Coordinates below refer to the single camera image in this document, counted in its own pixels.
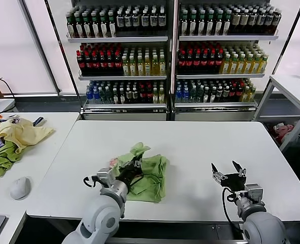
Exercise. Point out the slanted grey metal post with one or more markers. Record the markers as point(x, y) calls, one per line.
point(41, 50)

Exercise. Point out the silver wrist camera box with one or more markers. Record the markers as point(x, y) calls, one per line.
point(105, 176)
point(253, 192)

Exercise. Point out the white computer mouse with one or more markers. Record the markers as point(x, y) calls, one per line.
point(20, 188)

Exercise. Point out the blue water bottle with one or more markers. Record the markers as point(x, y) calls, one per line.
point(96, 96)
point(89, 96)
point(179, 95)
point(186, 95)

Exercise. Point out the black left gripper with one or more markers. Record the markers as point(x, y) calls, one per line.
point(127, 175)

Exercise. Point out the green polo shirt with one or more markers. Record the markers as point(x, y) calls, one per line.
point(152, 165)

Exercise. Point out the black laundry basket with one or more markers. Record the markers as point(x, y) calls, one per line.
point(299, 153)

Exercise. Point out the white-cap blue-label bottle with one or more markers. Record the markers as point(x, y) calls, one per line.
point(145, 21)
point(128, 21)
point(154, 21)
point(162, 21)
point(136, 21)
point(120, 21)

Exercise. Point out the small yellow drink bottle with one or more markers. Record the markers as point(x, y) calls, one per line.
point(155, 96)
point(162, 96)
point(245, 95)
point(252, 95)

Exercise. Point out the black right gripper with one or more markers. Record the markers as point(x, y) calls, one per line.
point(234, 183)

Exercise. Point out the crumpled green garment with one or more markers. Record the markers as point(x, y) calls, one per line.
point(1, 157)

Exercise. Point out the clear green soda bottle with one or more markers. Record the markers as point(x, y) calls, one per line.
point(200, 95)
point(109, 96)
point(193, 95)
point(103, 96)

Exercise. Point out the green-cap dark tea bottle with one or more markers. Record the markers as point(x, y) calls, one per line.
point(227, 25)
point(218, 25)
point(87, 26)
point(79, 26)
point(112, 26)
point(71, 26)
point(210, 25)
point(193, 25)
point(95, 26)
point(184, 25)
point(103, 26)
point(201, 25)

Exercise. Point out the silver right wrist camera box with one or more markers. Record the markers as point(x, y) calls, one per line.
point(253, 192)

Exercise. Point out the small red-cap cola bottle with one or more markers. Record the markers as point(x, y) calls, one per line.
point(149, 96)
point(239, 95)
point(233, 95)
point(142, 96)

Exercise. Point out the metal beverage shelving unit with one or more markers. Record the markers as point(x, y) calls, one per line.
point(228, 38)
point(118, 39)

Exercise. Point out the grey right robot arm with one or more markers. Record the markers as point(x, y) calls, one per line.
point(261, 226)

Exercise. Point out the white metal-frame side table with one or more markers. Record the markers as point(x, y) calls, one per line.
point(292, 86)

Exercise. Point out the blue white striped item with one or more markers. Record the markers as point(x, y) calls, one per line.
point(39, 120)

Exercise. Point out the pale yellow garment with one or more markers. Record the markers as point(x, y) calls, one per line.
point(22, 132)

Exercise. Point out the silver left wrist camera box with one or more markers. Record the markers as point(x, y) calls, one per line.
point(105, 176)

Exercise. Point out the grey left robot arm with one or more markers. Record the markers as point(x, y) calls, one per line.
point(101, 216)

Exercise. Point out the white-cap beige-label bottle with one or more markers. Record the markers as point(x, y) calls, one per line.
point(244, 21)
point(277, 21)
point(236, 21)
point(252, 21)
point(261, 21)
point(269, 21)

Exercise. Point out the pink cloth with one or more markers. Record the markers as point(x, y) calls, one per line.
point(281, 129)

